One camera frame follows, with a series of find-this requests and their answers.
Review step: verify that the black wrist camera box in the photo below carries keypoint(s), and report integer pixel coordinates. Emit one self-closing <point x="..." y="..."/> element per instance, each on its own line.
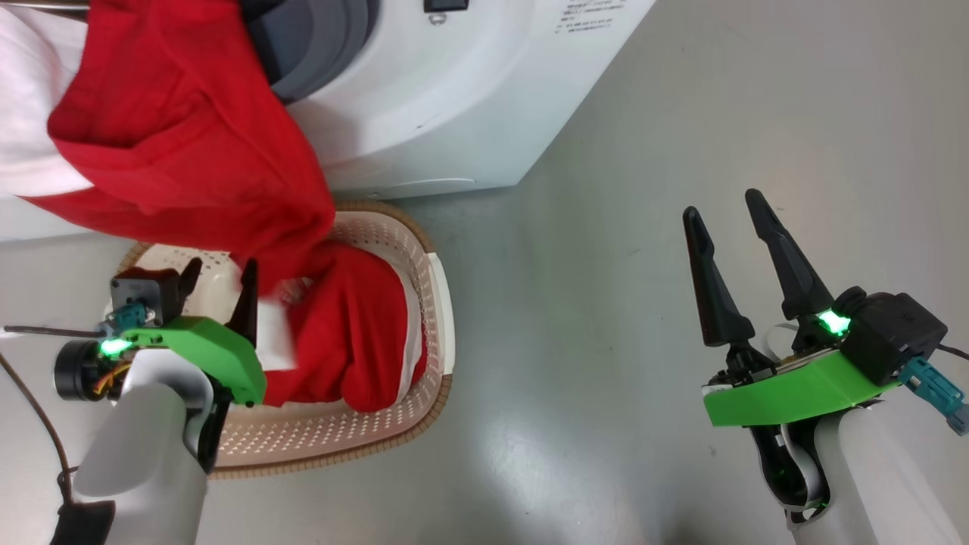
<point x="893" y="333"/>
<point x="144" y="295"/>

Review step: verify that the round white filter cover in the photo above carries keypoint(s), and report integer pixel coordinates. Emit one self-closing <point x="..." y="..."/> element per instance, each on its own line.
<point x="424" y="185"/>

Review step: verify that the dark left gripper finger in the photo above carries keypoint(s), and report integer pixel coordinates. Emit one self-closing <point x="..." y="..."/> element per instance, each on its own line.
<point x="189" y="278"/>
<point x="248" y="310"/>

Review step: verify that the red and white garment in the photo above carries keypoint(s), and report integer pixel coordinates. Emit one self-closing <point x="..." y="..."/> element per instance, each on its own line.
<point x="189" y="136"/>

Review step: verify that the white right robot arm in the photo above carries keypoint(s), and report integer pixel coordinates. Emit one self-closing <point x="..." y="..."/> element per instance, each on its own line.
<point x="878" y="484"/>

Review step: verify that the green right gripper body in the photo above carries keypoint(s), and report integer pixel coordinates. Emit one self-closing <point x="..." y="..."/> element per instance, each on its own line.
<point x="787" y="393"/>

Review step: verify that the white front-load washing machine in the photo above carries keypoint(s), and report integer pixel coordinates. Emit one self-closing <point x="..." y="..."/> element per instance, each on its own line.
<point x="454" y="98"/>

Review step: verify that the teal right camera connector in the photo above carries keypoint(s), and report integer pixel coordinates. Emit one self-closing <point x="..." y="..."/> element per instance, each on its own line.
<point x="939" y="393"/>

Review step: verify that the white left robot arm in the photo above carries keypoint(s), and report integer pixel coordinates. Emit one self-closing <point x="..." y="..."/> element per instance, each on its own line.
<point x="144" y="454"/>

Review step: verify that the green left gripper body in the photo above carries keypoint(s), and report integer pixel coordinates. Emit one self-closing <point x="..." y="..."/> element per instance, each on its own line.
<point x="219" y="348"/>

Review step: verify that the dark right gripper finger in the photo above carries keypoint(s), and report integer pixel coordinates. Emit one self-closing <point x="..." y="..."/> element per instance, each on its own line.
<point x="799" y="280"/>
<point x="719" y="303"/>

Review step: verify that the cream perforated laundry basket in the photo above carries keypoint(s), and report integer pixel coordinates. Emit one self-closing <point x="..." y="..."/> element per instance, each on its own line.
<point x="431" y="303"/>

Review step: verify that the grey rubber door gasket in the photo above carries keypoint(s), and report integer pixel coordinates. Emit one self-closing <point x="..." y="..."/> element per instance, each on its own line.
<point x="325" y="45"/>

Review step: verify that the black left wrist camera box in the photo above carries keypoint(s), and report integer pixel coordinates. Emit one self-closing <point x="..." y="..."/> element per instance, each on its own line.
<point x="144" y="295"/>

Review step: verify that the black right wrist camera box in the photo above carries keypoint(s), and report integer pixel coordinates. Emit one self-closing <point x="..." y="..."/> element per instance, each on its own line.
<point x="893" y="333"/>

